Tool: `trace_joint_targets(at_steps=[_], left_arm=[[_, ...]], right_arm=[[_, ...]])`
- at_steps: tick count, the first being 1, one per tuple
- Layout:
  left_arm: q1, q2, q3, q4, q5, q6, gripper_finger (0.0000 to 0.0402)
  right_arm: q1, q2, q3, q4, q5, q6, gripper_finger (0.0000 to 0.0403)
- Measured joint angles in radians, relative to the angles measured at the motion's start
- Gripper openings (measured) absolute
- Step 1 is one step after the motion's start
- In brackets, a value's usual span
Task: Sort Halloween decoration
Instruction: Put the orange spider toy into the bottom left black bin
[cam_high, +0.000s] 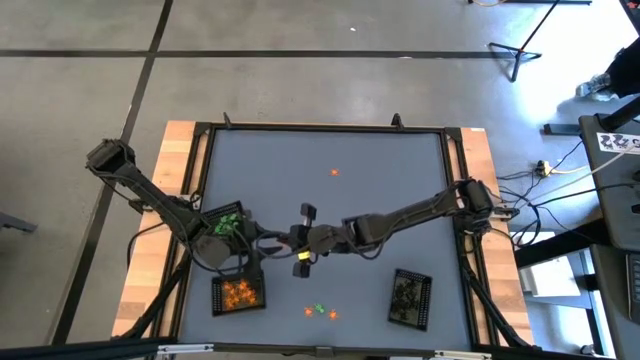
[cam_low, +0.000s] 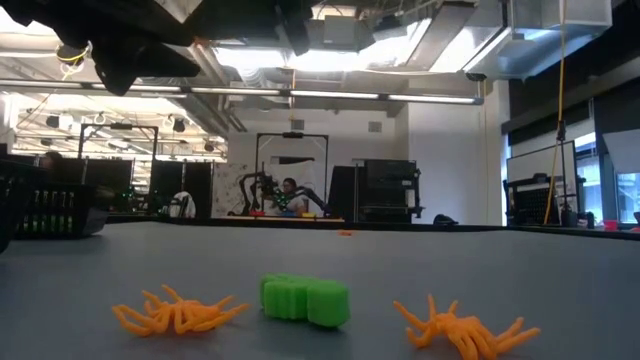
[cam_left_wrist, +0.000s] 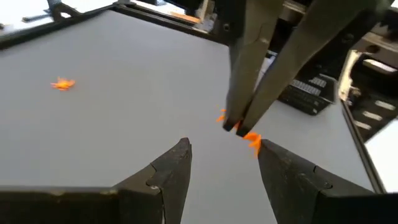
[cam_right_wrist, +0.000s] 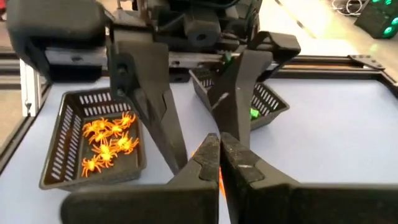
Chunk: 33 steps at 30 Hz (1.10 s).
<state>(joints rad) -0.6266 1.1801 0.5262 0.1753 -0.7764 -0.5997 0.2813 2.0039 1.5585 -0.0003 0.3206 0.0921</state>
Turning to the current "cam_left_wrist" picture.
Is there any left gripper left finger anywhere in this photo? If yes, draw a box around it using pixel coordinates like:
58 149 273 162
0 137 193 224

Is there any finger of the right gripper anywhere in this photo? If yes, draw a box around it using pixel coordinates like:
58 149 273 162
235 0 388 138
221 0 285 132

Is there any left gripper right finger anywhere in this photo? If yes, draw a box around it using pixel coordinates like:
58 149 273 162
257 138 398 224

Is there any orange plastic spider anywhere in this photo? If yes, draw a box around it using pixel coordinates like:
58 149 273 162
50 77 76 92
216 108 262 158

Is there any black plastic mesh basket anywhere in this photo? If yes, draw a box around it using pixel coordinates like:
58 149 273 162
277 73 337 116

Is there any black drawer unit with labels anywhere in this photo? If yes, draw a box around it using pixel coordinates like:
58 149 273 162
347 54 398 142

